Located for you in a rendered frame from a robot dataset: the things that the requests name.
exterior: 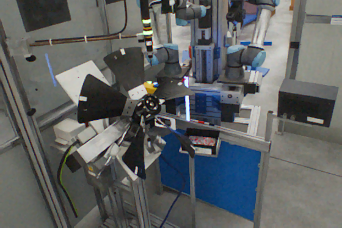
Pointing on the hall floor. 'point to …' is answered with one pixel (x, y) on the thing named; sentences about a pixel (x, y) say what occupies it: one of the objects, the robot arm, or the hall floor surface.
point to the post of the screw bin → (193, 191)
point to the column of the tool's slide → (33, 140)
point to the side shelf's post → (101, 203)
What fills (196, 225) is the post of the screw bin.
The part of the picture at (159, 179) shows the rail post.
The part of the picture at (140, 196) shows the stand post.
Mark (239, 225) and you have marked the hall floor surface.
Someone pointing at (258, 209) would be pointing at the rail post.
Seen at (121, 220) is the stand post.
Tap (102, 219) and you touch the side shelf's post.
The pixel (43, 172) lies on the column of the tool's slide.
